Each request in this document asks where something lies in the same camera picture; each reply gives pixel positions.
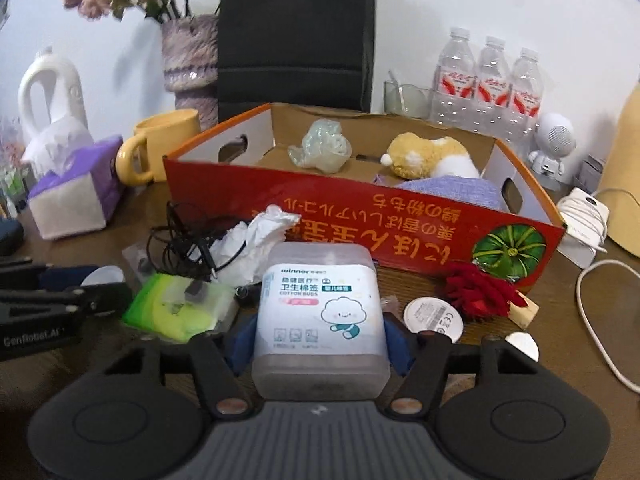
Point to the purple white vase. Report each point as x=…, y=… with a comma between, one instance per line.
x=190, y=60

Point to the red cardboard box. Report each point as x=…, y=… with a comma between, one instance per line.
x=320, y=220

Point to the crumpled white tissue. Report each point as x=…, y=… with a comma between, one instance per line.
x=260, y=240

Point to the white robot figurine speaker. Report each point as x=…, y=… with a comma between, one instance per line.
x=552, y=137

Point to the green wipes packet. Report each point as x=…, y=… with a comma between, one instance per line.
x=170, y=310

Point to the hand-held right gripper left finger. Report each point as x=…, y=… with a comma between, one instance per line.
x=241, y=346

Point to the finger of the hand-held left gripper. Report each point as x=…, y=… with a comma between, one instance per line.
x=60, y=299
x=70, y=276

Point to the metal spoon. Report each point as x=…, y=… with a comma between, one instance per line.
x=396, y=87

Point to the clear cotton bud box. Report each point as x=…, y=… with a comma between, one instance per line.
x=320, y=310

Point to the yellow mug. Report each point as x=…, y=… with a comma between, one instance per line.
x=165, y=140

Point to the small white round disc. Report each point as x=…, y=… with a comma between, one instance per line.
x=525, y=345
x=105, y=276

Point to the clear water bottle red label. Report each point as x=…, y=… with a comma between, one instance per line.
x=525, y=100
x=492, y=90
x=450, y=80

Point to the glass cup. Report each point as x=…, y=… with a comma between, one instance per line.
x=407, y=102

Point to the small white box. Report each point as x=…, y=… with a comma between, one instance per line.
x=577, y=255

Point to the purple tissue box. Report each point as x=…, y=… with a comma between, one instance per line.
x=75, y=190

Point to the white round labelled puck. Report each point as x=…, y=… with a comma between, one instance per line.
x=432, y=320

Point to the black paper bag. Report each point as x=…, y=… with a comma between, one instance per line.
x=295, y=35

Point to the lavender cloth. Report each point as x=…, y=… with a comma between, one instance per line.
x=445, y=191

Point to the red fuzzy ornament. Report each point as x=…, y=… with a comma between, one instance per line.
x=475, y=290

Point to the white jug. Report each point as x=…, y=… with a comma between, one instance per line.
x=57, y=90

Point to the yellow thermos bottle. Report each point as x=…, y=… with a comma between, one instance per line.
x=622, y=185

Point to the dark blue pouch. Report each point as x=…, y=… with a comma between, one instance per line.
x=10, y=237

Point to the small grey container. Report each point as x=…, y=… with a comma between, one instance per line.
x=590, y=172

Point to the yellow white plush toy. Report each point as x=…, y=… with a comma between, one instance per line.
x=425, y=155

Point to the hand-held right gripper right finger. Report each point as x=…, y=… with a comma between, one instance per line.
x=398, y=347

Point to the crumpled clear plastic bag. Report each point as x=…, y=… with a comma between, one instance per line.
x=320, y=147

